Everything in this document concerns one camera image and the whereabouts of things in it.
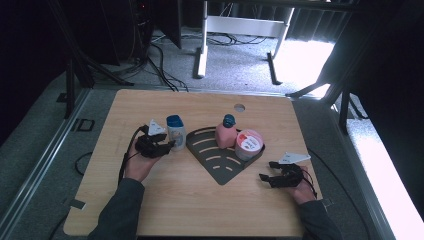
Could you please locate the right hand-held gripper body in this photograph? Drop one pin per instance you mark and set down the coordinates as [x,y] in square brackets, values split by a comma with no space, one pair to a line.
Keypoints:
[291,175]

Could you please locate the person's right hand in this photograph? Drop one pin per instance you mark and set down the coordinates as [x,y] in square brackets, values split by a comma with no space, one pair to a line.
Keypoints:
[303,191]

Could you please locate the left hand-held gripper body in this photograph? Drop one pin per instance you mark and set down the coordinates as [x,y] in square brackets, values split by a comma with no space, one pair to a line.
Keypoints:
[148,146]

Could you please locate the person's left hand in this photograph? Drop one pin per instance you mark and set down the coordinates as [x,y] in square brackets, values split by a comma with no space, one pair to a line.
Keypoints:
[140,166]

